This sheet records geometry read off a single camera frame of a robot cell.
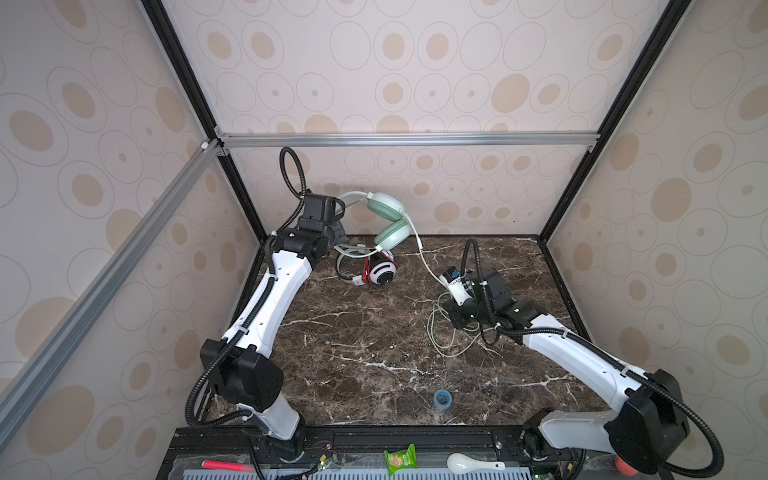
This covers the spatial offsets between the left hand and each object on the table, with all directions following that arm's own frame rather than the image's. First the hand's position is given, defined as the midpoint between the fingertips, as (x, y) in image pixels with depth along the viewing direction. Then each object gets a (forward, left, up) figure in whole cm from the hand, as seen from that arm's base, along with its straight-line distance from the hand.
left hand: (339, 221), depth 78 cm
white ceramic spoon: (-51, -30, -30) cm, 66 cm away
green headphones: (-4, -14, +1) cm, 15 cm away
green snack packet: (-50, -16, -29) cm, 60 cm away
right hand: (-14, -29, -17) cm, 37 cm away
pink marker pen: (-51, +29, -33) cm, 67 cm away
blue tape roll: (-36, -28, -32) cm, 56 cm away
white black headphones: (+3, -11, -25) cm, 28 cm away
